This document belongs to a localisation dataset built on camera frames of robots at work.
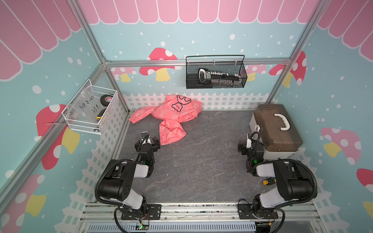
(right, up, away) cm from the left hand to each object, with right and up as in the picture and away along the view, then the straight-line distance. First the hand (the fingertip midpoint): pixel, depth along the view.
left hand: (148, 140), depth 93 cm
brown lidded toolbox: (+82, +3, -3) cm, 82 cm away
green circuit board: (+3, -42, -20) cm, 46 cm away
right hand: (+65, 0, +1) cm, 65 cm away
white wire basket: (-19, +8, -27) cm, 34 cm away
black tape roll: (-20, +24, -12) cm, 34 cm away
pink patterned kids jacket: (+14, +20, +14) cm, 28 cm away
